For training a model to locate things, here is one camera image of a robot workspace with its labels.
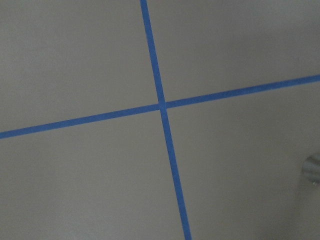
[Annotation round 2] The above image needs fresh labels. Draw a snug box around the steel jigger measuring cup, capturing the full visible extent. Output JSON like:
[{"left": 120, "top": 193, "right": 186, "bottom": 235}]
[{"left": 302, "top": 153, "right": 320, "bottom": 185}]

